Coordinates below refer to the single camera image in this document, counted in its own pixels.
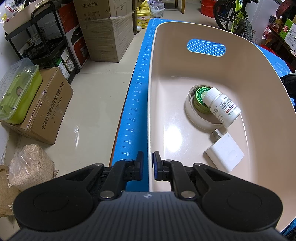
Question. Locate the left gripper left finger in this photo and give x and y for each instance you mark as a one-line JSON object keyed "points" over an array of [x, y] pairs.
{"points": [[115, 178]]}

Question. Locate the stacked large cardboard boxes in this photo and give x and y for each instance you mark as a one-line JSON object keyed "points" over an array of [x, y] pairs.
{"points": [[107, 28]]}

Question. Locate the cardboard box on floor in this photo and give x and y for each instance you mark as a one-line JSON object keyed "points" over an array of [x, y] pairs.
{"points": [[46, 112]]}

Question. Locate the yellow oil jug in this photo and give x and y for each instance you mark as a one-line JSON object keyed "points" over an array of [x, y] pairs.
{"points": [[143, 15]]}

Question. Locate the black metal shelf rack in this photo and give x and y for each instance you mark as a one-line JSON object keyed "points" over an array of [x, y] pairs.
{"points": [[37, 33]]}

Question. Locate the green round tin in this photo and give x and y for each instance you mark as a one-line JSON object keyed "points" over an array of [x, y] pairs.
{"points": [[198, 99]]}

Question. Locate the plastic bag of grain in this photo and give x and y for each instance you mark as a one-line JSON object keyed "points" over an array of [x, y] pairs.
{"points": [[30, 167]]}

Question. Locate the clear tape roll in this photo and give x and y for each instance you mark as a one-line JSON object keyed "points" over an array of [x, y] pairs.
{"points": [[207, 122]]}

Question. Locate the blue silicone baking mat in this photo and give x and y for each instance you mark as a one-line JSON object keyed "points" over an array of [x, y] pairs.
{"points": [[133, 130]]}

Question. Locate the white plastic bag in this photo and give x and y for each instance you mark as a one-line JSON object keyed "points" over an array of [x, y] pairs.
{"points": [[157, 8]]}

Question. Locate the bicycle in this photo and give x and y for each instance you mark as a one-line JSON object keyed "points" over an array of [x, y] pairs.
{"points": [[232, 16]]}

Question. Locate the white medicine bottle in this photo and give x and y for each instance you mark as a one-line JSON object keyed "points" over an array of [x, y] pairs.
{"points": [[222, 107]]}

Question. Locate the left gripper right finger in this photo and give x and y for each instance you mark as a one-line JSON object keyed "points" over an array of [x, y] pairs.
{"points": [[177, 175]]}

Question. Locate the red bucket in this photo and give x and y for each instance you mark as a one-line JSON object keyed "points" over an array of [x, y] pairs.
{"points": [[207, 8]]}

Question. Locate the green plastic container with lid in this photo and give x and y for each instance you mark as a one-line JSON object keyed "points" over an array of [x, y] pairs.
{"points": [[18, 88]]}

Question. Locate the green white carton box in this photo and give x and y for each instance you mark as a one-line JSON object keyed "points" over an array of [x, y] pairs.
{"points": [[288, 34]]}

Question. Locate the beige plastic storage bin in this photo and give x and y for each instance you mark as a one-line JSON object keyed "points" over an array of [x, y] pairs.
{"points": [[184, 55]]}

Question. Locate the large white charger block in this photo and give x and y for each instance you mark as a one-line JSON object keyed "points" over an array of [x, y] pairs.
{"points": [[224, 152]]}

